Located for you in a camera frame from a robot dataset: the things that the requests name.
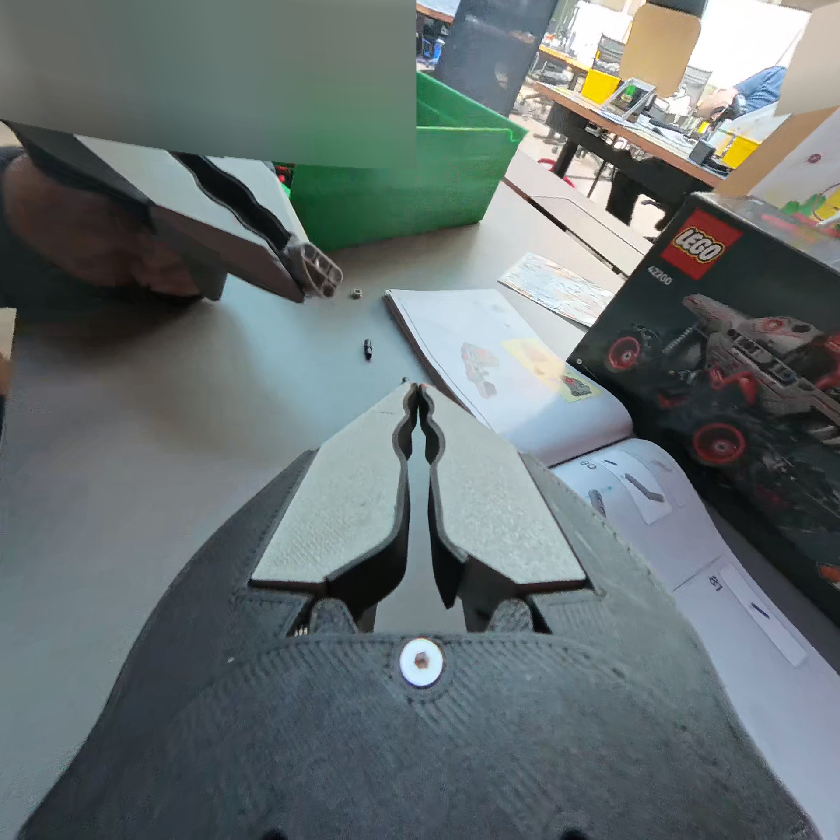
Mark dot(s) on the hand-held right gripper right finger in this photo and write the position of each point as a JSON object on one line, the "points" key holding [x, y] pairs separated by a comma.
{"points": [[499, 518]]}

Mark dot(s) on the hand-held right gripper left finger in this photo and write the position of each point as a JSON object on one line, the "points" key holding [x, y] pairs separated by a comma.
{"points": [[341, 512]]}

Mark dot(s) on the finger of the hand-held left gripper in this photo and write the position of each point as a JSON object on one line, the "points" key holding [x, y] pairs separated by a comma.
{"points": [[269, 190], [131, 177]]}

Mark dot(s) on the grey lego beam piece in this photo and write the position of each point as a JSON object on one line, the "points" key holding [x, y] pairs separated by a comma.
{"points": [[315, 269]]}

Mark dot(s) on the person's left forearm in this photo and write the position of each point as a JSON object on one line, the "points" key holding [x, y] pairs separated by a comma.
{"points": [[10, 282]]}

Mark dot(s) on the black lego set box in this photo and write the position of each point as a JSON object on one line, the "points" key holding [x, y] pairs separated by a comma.
{"points": [[735, 367]]}

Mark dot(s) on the person's left hand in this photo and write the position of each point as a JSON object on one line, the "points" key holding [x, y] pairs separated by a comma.
{"points": [[79, 236]]}

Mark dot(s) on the green plastic bin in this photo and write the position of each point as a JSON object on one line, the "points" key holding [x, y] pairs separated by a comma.
{"points": [[407, 190]]}

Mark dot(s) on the white instruction booklet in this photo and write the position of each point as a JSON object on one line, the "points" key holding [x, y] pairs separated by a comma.
{"points": [[499, 374]]}

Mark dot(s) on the sticker sheet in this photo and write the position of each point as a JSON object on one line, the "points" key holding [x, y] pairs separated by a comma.
{"points": [[558, 289]]}

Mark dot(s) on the black pillar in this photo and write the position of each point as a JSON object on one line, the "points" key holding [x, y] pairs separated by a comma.
{"points": [[492, 52]]}

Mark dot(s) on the dark side table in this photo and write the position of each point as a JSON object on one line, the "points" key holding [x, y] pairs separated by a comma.
{"points": [[577, 210]]}

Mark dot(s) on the yellow storage bin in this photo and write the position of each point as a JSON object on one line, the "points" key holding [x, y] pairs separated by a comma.
{"points": [[741, 149], [600, 86]]}

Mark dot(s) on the framed display stand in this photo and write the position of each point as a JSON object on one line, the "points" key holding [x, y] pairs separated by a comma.
{"points": [[631, 98]]}

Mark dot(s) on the wooden workbench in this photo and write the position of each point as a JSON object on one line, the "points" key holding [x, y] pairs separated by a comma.
{"points": [[649, 141]]}

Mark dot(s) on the brown cardboard panel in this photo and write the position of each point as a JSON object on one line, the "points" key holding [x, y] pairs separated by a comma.
{"points": [[659, 49]]}

